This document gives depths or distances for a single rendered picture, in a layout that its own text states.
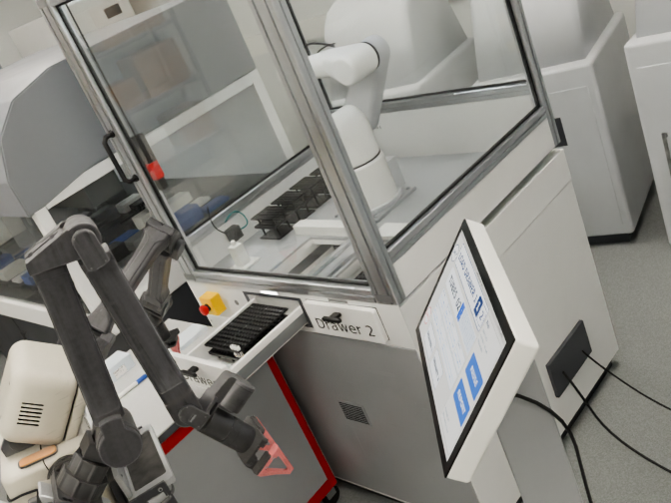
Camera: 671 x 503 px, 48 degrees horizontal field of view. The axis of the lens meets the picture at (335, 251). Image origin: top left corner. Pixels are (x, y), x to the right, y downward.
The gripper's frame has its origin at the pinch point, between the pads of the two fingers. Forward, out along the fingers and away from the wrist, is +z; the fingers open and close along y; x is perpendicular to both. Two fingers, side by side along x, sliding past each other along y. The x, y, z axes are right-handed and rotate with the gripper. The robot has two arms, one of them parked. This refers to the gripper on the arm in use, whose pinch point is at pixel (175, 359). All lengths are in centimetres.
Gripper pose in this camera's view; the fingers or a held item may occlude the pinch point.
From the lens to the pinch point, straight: 255.1
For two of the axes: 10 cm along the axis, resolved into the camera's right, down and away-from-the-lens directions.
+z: 3.7, 8.3, 4.2
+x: 0.6, 4.3, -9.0
